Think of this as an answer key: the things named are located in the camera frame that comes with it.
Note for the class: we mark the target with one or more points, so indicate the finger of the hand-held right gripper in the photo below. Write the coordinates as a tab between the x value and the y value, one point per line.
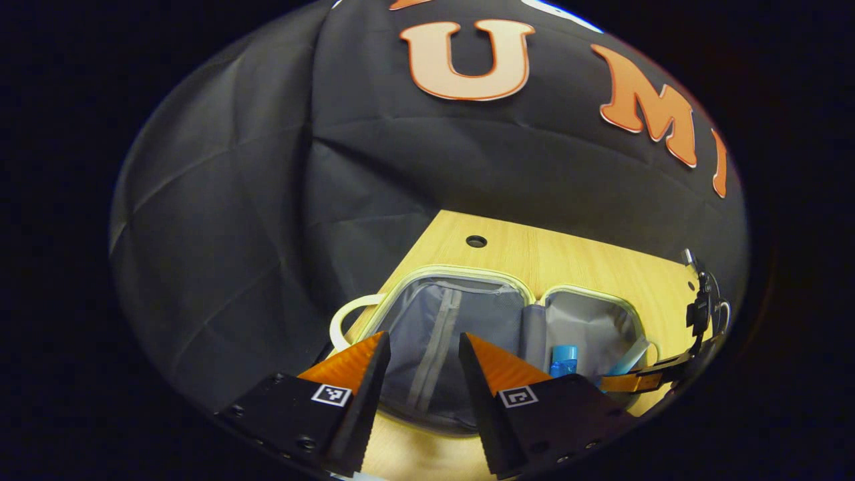
631	383

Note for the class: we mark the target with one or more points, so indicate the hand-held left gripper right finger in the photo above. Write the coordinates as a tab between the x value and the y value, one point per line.
484	414

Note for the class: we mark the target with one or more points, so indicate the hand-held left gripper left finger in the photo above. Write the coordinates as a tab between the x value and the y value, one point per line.
371	401

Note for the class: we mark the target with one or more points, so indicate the small light blue tube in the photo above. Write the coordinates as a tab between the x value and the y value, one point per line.
631	357

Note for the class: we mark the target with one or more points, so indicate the blue cap skincare bottle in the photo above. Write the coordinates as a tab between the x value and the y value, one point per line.
563	364

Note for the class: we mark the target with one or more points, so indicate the small cream suitcase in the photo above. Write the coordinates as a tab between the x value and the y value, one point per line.
588	321

